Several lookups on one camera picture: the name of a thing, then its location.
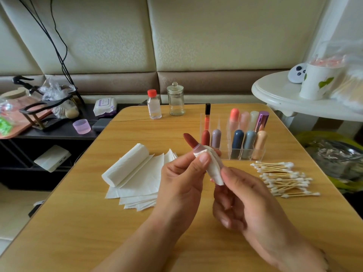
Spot person's right hand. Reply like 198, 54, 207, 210
213, 167, 330, 272

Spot person's left hand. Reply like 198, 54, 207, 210
153, 147, 222, 235

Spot white tissue sheet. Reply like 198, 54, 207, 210
193, 144, 226, 186

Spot stack of white tissues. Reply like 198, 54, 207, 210
101, 143, 178, 211

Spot pile of cotton swabs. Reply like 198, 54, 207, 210
250, 161, 321, 199

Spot red lipstick dusty pink tube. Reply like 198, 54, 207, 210
183, 133, 200, 151

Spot red lipstick mauve tube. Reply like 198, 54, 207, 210
211, 129, 222, 150

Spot clear acrylic lipstick organizer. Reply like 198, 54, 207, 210
204, 103, 270, 161

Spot person's left forearm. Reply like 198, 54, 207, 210
93, 218, 182, 272

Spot clear bottle red cap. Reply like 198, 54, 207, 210
147, 89, 162, 120

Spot glass jar with lid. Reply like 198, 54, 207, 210
167, 82, 186, 117

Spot yellow-green bin with bag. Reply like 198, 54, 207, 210
296, 131, 363, 193

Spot wet wipes pack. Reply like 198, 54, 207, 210
93, 97, 118, 118

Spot small purple plastic cup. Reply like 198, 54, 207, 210
73, 119, 92, 135

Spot white round side table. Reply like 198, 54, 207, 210
251, 71, 363, 122

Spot white power bank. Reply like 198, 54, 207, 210
33, 145, 72, 173

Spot black low shelf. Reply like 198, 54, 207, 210
0, 102, 147, 190

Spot white mug green leaf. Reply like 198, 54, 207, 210
299, 57, 346, 101

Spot white panda figure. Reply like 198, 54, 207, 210
287, 63, 307, 84

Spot crumpled clear plastic bag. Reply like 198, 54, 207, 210
40, 76, 80, 119

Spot beige padded backrest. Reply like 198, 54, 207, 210
0, 0, 330, 102

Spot pink tray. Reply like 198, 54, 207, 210
0, 93, 52, 139

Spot green plastic wrapper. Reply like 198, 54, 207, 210
0, 116, 13, 137

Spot black clip tool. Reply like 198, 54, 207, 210
12, 75, 42, 94

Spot jar with wooden lid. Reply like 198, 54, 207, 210
0, 88, 28, 108

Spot black cables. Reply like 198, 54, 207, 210
16, 0, 83, 105

